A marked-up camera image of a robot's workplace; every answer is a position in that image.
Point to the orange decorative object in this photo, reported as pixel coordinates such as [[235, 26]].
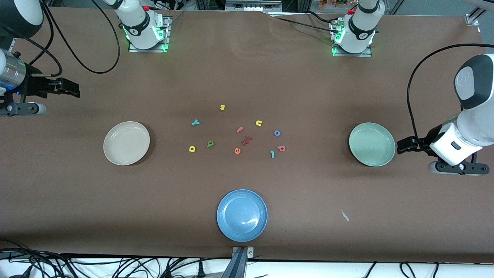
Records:
[[332, 3]]

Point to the brown paper table cover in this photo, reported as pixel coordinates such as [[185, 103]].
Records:
[[247, 77]]

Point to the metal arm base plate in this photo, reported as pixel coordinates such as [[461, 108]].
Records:
[[168, 34], [368, 54]]

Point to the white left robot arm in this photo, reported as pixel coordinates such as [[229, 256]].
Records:
[[361, 31]]

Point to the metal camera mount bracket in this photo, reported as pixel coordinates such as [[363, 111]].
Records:
[[241, 262]]

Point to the pink letter p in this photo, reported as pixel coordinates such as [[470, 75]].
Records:
[[281, 147]]

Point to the blue plate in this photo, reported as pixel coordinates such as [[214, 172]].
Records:
[[242, 215]]

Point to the pale green plate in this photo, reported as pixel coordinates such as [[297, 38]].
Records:
[[372, 144]]

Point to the aluminium corner bracket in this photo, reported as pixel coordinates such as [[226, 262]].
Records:
[[472, 18]]

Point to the grey power strip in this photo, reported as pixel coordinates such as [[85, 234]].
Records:
[[252, 5]]

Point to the white paper scrap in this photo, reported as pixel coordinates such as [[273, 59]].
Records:
[[344, 215]]

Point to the beige brown plate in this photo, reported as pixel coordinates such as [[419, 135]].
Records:
[[126, 143]]

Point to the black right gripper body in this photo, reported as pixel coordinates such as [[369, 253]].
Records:
[[36, 86]]

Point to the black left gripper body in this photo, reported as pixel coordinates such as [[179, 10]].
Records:
[[425, 144]]

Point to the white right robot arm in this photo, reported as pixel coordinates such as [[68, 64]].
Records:
[[144, 29]]

